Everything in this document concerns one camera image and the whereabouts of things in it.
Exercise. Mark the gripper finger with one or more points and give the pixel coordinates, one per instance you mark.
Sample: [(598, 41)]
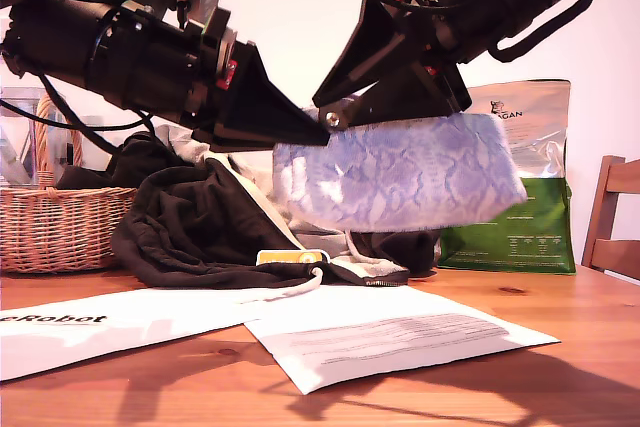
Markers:
[(370, 47), (425, 97), (260, 97), (250, 139)]

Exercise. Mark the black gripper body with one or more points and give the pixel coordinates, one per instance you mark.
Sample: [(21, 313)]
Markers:
[(150, 62)]

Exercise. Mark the purple snakeskin zip bag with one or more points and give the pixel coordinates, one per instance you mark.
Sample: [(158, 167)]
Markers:
[(400, 172)]

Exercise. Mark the silver green pet food bag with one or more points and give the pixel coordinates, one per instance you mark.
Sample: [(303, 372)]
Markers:
[(540, 247)]

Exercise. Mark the dark brown beige garment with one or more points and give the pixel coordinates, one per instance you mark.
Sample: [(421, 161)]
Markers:
[(200, 227)]

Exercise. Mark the small white capped bottle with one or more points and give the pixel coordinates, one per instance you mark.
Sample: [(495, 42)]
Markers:
[(92, 157)]

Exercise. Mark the small yellow packet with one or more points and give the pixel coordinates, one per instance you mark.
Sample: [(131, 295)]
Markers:
[(280, 258)]

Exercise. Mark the clear plastic container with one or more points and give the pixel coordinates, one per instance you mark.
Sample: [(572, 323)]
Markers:
[(20, 147)]

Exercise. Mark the woven wicker basket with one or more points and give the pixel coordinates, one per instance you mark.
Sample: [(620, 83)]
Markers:
[(60, 232)]

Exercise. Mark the white paper sheet bold print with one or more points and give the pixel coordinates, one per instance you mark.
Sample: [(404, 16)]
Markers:
[(125, 332)]

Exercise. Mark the wooden chair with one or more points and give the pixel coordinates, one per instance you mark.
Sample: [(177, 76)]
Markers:
[(605, 252)]

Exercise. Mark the white paper sheet fine print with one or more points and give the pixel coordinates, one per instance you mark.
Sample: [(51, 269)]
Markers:
[(375, 347)]

